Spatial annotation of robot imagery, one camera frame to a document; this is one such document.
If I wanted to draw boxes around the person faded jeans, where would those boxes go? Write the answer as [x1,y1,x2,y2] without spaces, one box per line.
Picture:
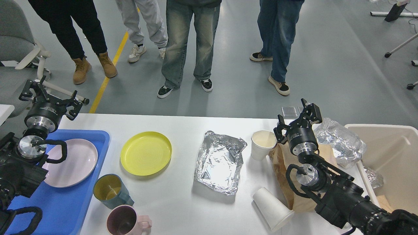
[158,0,221,99]

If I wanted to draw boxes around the brown paper bag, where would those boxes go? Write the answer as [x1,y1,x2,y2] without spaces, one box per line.
[268,143,338,213]

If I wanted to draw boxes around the metal floor socket plate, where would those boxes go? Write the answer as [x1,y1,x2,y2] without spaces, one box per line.
[281,106,298,118]

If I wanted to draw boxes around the aluminium foil tray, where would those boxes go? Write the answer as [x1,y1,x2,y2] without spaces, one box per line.
[194,131,247,196]

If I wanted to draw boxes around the person black trousers brown boots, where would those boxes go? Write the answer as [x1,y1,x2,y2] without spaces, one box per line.
[29,0,118,85]

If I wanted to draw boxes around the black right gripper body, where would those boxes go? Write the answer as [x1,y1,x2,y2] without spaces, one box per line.
[284,126,319,156]

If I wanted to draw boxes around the blue plastic tray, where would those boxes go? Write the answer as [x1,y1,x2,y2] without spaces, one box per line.
[9,129,110,235]

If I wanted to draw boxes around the lying white paper cup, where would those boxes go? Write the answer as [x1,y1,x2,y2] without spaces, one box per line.
[252,187,294,232]

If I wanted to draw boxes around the foil piece in bin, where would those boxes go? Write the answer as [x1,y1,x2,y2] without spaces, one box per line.
[363,166,385,189]

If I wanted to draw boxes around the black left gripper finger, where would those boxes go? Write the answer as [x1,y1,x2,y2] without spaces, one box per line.
[63,90,83,121]
[19,76,47,102]

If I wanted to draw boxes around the person grey sweatpants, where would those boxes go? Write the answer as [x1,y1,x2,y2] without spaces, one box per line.
[115,0,168,64]

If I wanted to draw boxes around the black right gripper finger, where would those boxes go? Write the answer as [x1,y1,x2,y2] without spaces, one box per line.
[294,98,323,128]
[273,114,289,145]

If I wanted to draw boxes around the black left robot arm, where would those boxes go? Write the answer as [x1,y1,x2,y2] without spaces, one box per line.
[0,79,88,235]

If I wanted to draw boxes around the pink mug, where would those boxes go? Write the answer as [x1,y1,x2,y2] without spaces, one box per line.
[106,204,153,235]

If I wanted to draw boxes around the crumpled foil wrap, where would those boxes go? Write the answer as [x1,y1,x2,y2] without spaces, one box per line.
[313,117,367,168]

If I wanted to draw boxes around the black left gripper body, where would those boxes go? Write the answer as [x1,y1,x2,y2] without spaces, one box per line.
[25,97,74,131]

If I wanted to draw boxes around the beige plastic bin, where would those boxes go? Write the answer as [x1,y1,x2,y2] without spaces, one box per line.
[345,124,418,214]

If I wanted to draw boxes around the pink plate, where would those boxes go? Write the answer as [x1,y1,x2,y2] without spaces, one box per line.
[43,139,98,188]

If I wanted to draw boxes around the grey office chair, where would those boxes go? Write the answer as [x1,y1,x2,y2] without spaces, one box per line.
[0,0,90,118]

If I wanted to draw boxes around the yellow plate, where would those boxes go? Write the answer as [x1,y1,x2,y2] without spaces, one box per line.
[120,131,172,177]

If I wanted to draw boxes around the upright white paper cup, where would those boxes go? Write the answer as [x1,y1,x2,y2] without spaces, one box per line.
[251,130,277,161]

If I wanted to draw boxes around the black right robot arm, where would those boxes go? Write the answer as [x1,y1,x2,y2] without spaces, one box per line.
[273,99,418,235]

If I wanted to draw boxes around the person blue jeans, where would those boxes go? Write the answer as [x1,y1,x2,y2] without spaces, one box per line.
[250,0,304,96]

